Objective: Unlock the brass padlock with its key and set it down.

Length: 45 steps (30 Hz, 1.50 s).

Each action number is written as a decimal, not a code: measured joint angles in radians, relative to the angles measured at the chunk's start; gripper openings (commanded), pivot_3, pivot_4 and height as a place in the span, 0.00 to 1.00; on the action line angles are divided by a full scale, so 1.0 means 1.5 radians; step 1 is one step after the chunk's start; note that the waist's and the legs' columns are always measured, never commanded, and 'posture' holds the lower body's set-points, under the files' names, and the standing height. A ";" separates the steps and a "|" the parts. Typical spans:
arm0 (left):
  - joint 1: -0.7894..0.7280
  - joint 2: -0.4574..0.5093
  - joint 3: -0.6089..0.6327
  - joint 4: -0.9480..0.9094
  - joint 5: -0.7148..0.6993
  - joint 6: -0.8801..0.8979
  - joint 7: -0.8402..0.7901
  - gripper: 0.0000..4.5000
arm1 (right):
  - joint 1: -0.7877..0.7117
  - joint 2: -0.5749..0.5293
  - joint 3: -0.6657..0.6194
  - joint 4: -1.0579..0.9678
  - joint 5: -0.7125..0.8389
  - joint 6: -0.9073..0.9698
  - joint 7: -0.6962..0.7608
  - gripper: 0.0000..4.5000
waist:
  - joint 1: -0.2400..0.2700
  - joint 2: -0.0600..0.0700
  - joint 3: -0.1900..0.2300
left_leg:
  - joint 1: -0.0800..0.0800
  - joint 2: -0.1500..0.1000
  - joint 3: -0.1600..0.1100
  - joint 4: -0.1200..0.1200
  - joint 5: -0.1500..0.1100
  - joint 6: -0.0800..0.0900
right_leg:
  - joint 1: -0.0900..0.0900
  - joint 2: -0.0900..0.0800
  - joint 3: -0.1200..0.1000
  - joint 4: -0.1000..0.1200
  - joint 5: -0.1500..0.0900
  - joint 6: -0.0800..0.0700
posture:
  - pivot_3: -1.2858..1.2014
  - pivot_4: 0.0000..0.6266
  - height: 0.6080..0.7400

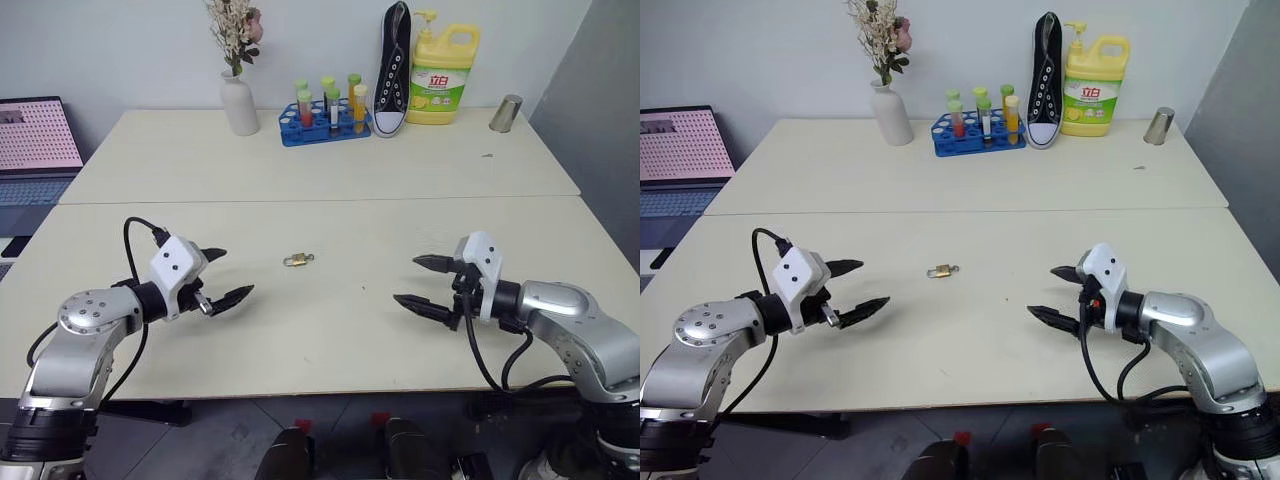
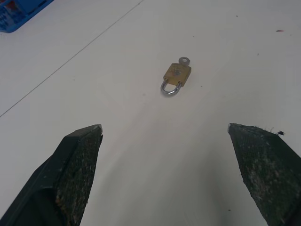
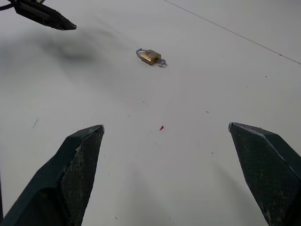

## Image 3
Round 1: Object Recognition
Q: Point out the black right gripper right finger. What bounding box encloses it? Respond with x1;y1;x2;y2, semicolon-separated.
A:
228;122;301;226

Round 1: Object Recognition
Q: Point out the brass padlock with silver shackle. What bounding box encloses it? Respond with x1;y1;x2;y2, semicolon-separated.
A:
135;48;162;66

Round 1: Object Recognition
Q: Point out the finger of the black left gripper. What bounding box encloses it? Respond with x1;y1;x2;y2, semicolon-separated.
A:
8;0;77;30
14;6;69;31

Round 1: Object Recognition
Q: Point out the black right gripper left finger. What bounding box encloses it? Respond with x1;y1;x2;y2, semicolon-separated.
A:
0;124;105;226

